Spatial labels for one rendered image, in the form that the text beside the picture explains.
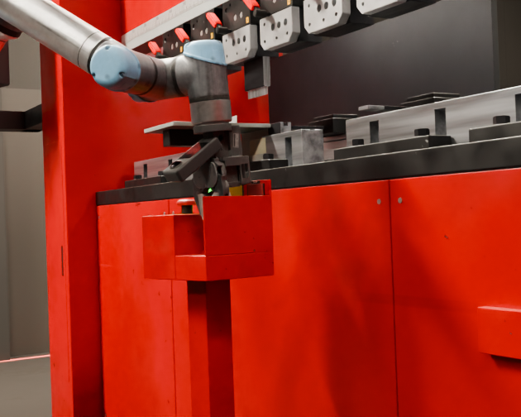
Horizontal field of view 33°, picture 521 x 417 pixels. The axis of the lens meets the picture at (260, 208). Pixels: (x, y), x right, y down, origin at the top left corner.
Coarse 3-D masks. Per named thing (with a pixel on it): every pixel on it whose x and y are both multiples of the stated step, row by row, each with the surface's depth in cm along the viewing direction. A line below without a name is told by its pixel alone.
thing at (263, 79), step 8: (264, 56) 222; (248, 64) 228; (256, 64) 224; (264, 64) 222; (248, 72) 228; (256, 72) 224; (264, 72) 222; (248, 80) 228; (256, 80) 225; (264, 80) 222; (248, 88) 228; (256, 88) 225; (264, 88) 223; (248, 96) 230; (256, 96) 227
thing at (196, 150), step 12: (204, 144) 159; (216, 144) 160; (180, 156) 160; (192, 156) 157; (204, 156) 158; (168, 168) 157; (180, 168) 155; (192, 168) 156; (168, 180) 158; (180, 180) 155
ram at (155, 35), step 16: (128, 0) 292; (144, 0) 280; (160, 0) 269; (176, 0) 259; (208, 0) 240; (224, 0) 232; (128, 16) 292; (144, 16) 280; (192, 16) 250; (160, 32) 269; (144, 48) 290
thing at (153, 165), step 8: (184, 152) 259; (152, 160) 280; (160, 160) 274; (168, 160) 269; (136, 168) 292; (144, 168) 287; (152, 168) 280; (160, 168) 275; (144, 176) 287; (152, 176) 280; (192, 176) 255
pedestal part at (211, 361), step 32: (192, 288) 166; (224, 288) 166; (192, 320) 166; (224, 320) 166; (192, 352) 167; (224, 352) 166; (192, 384) 167; (224, 384) 165; (192, 416) 167; (224, 416) 165
